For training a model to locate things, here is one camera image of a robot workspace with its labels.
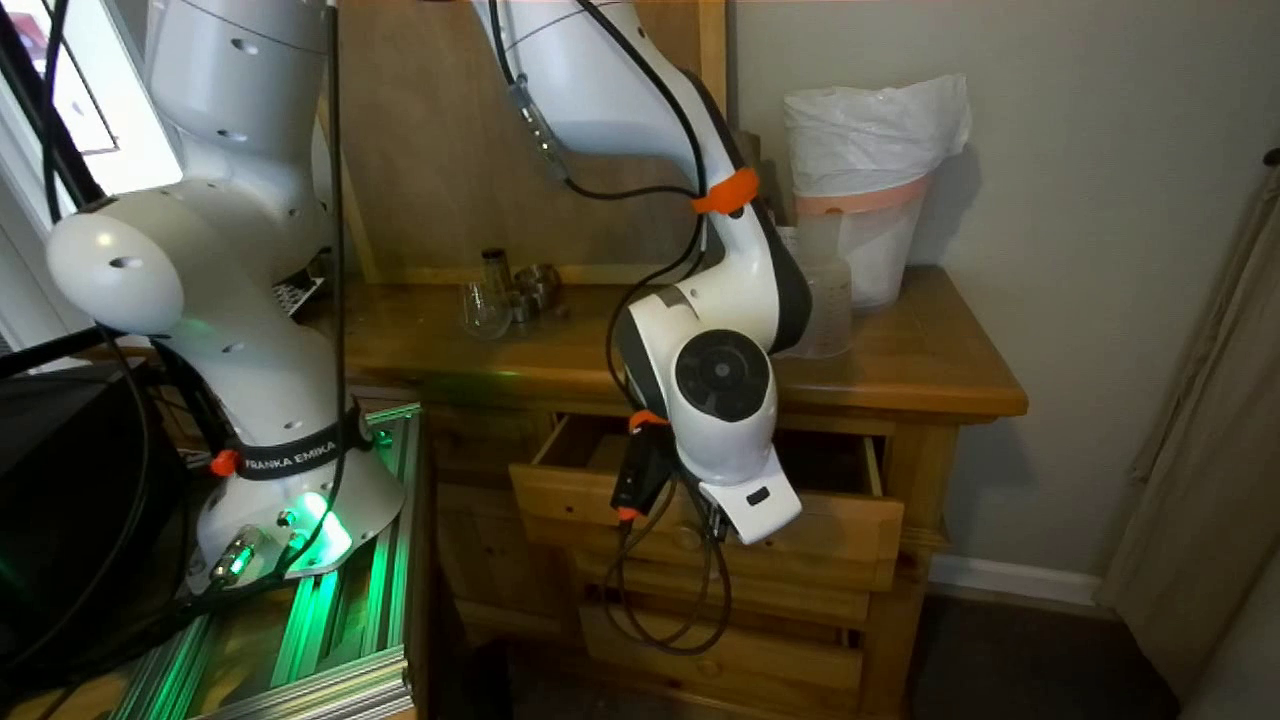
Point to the black box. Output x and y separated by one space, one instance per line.
73 492

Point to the bin with white liner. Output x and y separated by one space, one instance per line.
872 144

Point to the black wrist camera orange plug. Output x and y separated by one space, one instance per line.
646 473

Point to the wooden dresser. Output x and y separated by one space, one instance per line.
920 362

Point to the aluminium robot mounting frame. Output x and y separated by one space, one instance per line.
332 626

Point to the white poster board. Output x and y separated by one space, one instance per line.
94 81

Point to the stemless clear glass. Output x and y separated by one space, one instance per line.
491 314

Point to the wooden drawer with knob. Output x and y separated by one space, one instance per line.
843 533

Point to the large steel measuring cup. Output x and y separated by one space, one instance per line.
541 285

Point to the wide wooden drawer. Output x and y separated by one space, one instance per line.
775 656
814 599

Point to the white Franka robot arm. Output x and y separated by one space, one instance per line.
726 281

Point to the wooden backboard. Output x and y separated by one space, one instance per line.
427 174

